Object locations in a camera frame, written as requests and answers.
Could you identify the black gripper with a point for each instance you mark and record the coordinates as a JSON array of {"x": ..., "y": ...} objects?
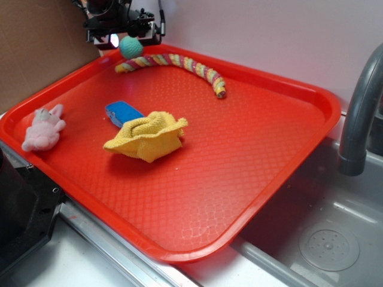
[{"x": 105, "y": 20}]

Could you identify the green ball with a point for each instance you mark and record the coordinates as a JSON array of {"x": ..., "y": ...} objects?
[{"x": 130, "y": 48}]

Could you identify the brown cardboard panel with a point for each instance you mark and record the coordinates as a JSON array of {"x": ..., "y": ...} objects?
[{"x": 41, "y": 42}]

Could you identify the blue sponge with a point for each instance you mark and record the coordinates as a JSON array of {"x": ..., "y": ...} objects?
[{"x": 121, "y": 112}]

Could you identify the yellow knitted cloth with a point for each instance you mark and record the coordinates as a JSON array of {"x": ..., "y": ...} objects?
[{"x": 148, "y": 138}]

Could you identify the pink plush bunny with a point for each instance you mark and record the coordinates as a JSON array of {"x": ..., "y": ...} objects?
[{"x": 44, "y": 132}]

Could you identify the red plastic tray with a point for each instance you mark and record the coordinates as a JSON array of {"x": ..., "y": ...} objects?
[{"x": 236, "y": 152}]

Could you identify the grey sink faucet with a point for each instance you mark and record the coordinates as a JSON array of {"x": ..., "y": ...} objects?
[{"x": 362, "y": 130}]

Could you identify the grey sink basin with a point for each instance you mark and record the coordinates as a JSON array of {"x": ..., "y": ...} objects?
[{"x": 321, "y": 228}]

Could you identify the multicoloured braided rope toy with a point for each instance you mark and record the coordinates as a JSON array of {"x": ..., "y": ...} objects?
[{"x": 208, "y": 74}]

